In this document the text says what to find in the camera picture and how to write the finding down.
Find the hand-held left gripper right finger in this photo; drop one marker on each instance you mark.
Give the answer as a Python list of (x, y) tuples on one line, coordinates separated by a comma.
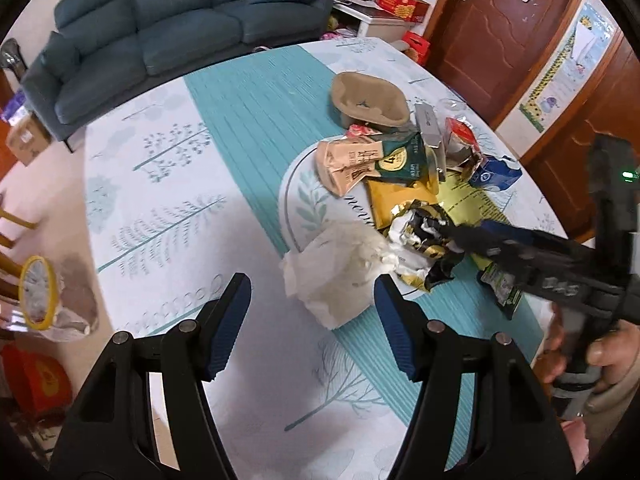
[(395, 330)]

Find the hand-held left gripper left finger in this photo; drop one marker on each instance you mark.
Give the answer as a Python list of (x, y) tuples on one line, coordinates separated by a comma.
[(230, 320)]

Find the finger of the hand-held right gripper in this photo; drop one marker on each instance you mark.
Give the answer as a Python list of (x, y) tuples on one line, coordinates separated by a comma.
[(510, 230), (480, 245)]

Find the blue milk carton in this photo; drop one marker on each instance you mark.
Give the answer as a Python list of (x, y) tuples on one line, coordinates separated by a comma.
[(495, 175)]

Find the black and gold wrapper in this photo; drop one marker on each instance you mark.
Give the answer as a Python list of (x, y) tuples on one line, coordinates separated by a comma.
[(420, 235)]

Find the silver cardboard box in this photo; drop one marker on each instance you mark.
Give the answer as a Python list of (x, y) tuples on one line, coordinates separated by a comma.
[(430, 130)]

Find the yellow rimmed trash bin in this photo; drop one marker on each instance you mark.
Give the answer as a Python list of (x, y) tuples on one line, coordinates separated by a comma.
[(50, 295)]

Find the person's right forearm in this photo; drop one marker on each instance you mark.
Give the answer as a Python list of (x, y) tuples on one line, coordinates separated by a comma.
[(614, 410)]

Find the person's right hand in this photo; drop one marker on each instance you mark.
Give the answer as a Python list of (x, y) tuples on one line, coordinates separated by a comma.
[(607, 347)]

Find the yellow green packet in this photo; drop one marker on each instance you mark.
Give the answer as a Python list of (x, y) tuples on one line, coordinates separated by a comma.
[(472, 200)]

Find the small green and black packet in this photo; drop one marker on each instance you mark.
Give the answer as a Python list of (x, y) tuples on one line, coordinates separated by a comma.
[(500, 287)]

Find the white plastic bag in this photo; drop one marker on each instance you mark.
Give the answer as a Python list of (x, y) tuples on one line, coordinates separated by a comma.
[(335, 270)]

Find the wooden side door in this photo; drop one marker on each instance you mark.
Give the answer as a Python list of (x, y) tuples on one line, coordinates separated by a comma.
[(570, 160)]

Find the yellow snack packet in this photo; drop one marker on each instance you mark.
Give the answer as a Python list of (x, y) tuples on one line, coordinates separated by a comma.
[(395, 200)]

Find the red snack packet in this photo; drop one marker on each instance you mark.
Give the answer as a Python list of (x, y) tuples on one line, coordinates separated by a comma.
[(462, 137)]

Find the dark green snack packet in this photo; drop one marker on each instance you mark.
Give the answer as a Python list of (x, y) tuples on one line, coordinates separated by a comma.
[(405, 160)]

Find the teal and white play mat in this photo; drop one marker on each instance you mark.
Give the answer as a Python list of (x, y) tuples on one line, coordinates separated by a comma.
[(200, 185)]

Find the clear plastic wrap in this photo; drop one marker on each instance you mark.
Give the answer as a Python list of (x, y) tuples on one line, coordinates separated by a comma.
[(452, 104)]

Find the beige snack packet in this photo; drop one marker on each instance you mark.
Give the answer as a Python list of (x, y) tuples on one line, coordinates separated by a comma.
[(345, 162)]

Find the small pink red packet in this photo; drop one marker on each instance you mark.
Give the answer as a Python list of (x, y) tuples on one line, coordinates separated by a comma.
[(362, 131)]

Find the person's pink pants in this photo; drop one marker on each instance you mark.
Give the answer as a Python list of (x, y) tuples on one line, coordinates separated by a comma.
[(576, 442)]

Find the cardboard cup tray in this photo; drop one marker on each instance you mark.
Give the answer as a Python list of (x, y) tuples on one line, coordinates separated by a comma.
[(370, 97)]

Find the brown wooden door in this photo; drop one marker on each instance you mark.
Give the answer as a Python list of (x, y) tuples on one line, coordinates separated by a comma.
[(500, 35)]

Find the red bag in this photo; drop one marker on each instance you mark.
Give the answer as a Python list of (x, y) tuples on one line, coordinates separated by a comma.
[(35, 380)]

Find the small red gift box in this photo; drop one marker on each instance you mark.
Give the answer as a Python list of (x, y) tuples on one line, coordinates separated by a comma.
[(417, 47)]

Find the wooden chair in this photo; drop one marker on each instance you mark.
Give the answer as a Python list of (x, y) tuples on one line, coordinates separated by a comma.
[(12, 255)]

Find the red box with yellow print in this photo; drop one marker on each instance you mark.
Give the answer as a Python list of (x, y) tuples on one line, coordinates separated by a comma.
[(402, 5)]

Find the white side table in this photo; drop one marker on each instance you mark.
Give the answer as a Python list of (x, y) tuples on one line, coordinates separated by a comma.
[(367, 20)]

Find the brown cardboard box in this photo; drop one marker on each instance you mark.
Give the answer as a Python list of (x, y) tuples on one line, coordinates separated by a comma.
[(27, 142)]

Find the dark teal sofa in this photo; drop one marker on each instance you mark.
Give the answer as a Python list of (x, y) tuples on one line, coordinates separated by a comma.
[(175, 25)]

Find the purple blue box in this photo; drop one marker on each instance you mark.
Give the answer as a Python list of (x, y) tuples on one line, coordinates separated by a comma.
[(12, 107)]

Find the dark round appliance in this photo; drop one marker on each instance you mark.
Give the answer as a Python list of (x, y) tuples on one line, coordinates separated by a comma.
[(11, 57)]

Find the height chart wall poster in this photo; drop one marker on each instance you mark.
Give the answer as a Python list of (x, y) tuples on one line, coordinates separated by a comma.
[(575, 70)]

